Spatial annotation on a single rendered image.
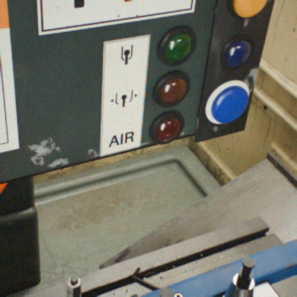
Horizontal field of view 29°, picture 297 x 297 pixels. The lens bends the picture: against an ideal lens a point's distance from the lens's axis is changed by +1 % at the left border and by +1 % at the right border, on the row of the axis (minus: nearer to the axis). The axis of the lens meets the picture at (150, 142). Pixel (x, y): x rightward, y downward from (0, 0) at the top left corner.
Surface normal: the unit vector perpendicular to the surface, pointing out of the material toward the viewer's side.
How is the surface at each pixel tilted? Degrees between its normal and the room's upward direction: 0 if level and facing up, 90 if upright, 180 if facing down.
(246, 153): 90
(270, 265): 0
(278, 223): 24
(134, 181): 0
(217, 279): 0
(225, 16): 90
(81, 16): 90
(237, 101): 87
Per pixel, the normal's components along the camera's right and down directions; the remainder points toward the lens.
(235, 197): -0.29, -0.62
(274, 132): -0.89, 0.22
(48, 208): 0.08, -0.79
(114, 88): 0.45, 0.58
